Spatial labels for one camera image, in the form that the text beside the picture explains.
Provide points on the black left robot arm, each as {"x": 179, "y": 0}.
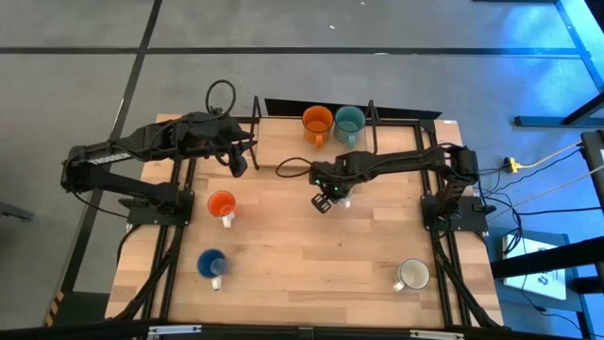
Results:
{"x": 118, "y": 156}

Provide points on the grey furniture foot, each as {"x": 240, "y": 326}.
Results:
{"x": 14, "y": 211}

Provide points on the dark panel behind table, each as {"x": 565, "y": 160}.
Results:
{"x": 283, "y": 107}

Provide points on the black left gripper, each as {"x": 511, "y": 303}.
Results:
{"x": 207, "y": 137}

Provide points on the silver bracket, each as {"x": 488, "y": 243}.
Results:
{"x": 436, "y": 334}
{"x": 173, "y": 329}

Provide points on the yellow power plug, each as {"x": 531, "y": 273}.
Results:
{"x": 512, "y": 164}

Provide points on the teal mug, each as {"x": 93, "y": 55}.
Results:
{"x": 350, "y": 124}

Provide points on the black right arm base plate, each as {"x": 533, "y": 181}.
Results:
{"x": 464, "y": 219}

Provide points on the black upright post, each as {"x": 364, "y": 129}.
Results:
{"x": 595, "y": 160}

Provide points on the wooden shelf with black frame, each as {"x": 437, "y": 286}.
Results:
{"x": 283, "y": 141}

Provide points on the white mug with blue pattern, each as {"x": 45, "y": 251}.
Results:
{"x": 346, "y": 203}

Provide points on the tall amber orange mug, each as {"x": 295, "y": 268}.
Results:
{"x": 317, "y": 123}

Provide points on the black slanted beam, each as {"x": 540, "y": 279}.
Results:
{"x": 542, "y": 262}

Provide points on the black metal table frame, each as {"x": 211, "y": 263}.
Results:
{"x": 443, "y": 283}

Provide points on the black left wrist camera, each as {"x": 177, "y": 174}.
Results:
{"x": 239, "y": 165}

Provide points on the cream mug with dark rim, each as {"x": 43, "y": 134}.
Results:
{"x": 415, "y": 274}

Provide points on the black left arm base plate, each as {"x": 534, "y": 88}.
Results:
{"x": 158, "y": 218}

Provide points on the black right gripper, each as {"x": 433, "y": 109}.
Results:
{"x": 335, "y": 172}

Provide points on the white box on floor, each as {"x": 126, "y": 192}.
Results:
{"x": 538, "y": 269}

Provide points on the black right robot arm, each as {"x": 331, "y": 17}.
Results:
{"x": 415, "y": 158}

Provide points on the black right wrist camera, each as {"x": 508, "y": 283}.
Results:
{"x": 322, "y": 203}

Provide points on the yellow black hazard tape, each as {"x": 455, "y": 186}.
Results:
{"x": 54, "y": 307}

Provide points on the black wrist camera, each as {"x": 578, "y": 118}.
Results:
{"x": 322, "y": 203}
{"x": 239, "y": 165}

